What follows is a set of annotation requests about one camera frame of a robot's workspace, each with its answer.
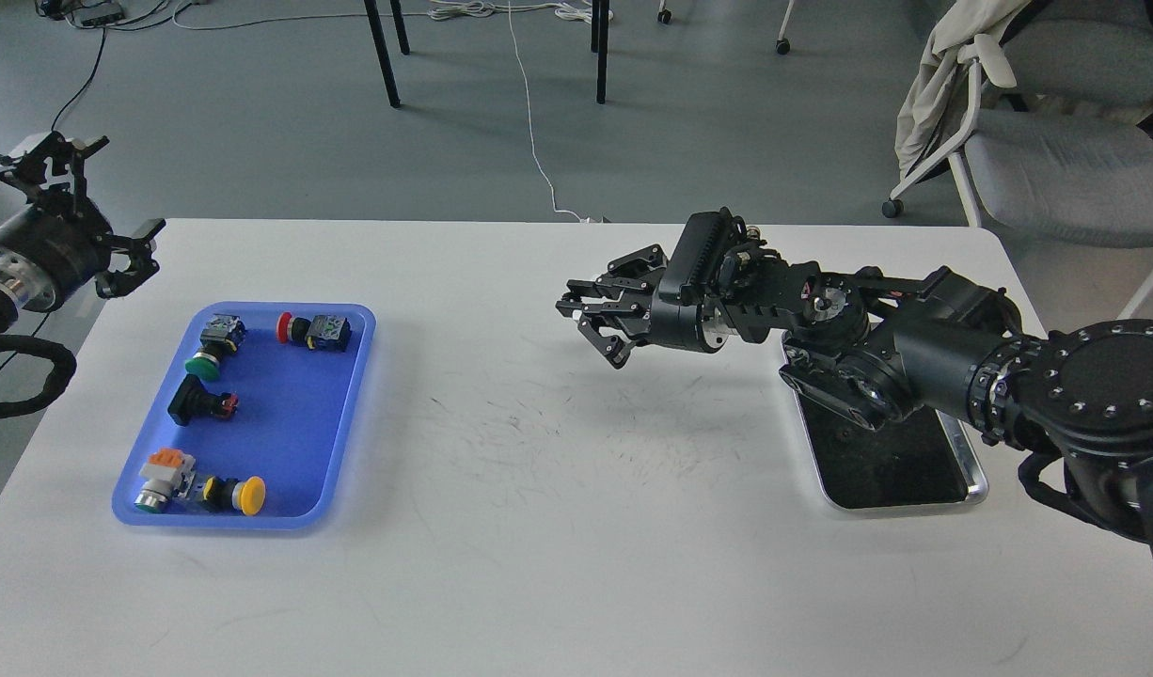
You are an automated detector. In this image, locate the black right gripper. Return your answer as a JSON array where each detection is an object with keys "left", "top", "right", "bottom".
[{"left": 555, "top": 212, "right": 738, "bottom": 370}]

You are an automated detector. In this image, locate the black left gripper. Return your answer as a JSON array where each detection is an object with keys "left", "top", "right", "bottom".
[{"left": 0, "top": 131, "right": 166, "bottom": 314}]

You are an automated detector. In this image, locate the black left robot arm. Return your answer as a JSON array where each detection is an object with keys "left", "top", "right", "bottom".
[{"left": 0, "top": 130, "right": 166, "bottom": 419}]

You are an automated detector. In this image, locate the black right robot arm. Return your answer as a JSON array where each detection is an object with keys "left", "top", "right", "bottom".
[{"left": 556, "top": 209, "right": 1153, "bottom": 558}]

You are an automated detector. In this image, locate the black power strip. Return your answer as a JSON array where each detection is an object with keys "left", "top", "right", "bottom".
[{"left": 68, "top": 1, "right": 126, "bottom": 29}]

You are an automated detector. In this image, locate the blue plastic tray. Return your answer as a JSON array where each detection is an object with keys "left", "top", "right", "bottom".
[{"left": 111, "top": 301, "right": 377, "bottom": 531}]

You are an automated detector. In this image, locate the black table leg right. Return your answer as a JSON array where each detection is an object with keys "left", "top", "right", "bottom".
[{"left": 590, "top": 0, "right": 611, "bottom": 104}]

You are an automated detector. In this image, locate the black table leg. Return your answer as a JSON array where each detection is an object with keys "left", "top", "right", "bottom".
[
  {"left": 590, "top": 0, "right": 611, "bottom": 104},
  {"left": 363, "top": 0, "right": 412, "bottom": 110}
]

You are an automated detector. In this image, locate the black table leg left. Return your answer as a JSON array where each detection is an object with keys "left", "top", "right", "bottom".
[{"left": 363, "top": 0, "right": 412, "bottom": 110}]

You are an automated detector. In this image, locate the steel tray with black mat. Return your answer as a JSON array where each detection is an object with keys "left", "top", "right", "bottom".
[{"left": 781, "top": 324, "right": 989, "bottom": 512}]

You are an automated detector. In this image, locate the beige jacket on chair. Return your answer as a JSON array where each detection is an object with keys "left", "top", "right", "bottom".
[{"left": 894, "top": 1, "right": 1028, "bottom": 179}]

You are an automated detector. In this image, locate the grey office chair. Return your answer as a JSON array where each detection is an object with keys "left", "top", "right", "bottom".
[{"left": 881, "top": 1, "right": 1153, "bottom": 319}]

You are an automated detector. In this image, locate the white floor cable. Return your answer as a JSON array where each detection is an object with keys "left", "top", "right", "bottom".
[{"left": 172, "top": 0, "right": 615, "bottom": 225}]

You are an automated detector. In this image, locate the black floor cable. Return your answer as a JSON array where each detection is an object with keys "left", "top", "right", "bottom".
[{"left": 37, "top": 0, "right": 164, "bottom": 134}]

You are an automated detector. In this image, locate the green push button switch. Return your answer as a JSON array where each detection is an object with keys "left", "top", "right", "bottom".
[{"left": 182, "top": 314, "right": 248, "bottom": 382}]

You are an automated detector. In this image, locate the red push button switch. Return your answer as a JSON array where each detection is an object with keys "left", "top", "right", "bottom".
[{"left": 276, "top": 311, "right": 352, "bottom": 353}]

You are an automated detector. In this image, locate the grey orange switch block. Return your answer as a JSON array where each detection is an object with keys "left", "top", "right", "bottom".
[{"left": 134, "top": 449, "right": 197, "bottom": 513}]

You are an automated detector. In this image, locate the yellow push button switch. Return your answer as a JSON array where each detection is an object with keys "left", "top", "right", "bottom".
[{"left": 182, "top": 473, "right": 267, "bottom": 517}]

